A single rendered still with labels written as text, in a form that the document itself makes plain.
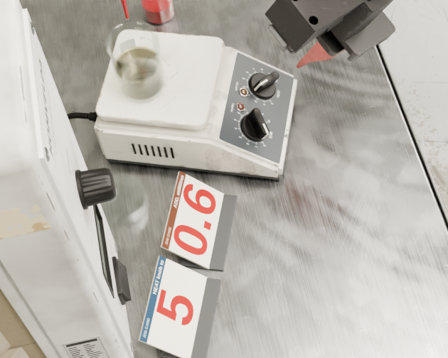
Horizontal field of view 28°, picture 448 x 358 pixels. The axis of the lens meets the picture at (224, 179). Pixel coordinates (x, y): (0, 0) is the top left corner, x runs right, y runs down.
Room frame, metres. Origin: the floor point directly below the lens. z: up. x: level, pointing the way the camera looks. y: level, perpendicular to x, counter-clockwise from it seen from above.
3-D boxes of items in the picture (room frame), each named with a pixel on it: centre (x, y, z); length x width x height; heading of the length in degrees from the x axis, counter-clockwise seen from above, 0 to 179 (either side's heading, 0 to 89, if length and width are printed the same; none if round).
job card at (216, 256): (0.46, 0.03, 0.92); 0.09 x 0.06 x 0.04; 163
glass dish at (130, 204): (0.50, 0.11, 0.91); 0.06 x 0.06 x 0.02
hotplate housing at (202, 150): (0.59, 0.03, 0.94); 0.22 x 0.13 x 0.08; 73
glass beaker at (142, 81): (0.59, 0.07, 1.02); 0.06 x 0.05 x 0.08; 49
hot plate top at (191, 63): (0.60, 0.05, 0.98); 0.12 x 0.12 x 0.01; 73
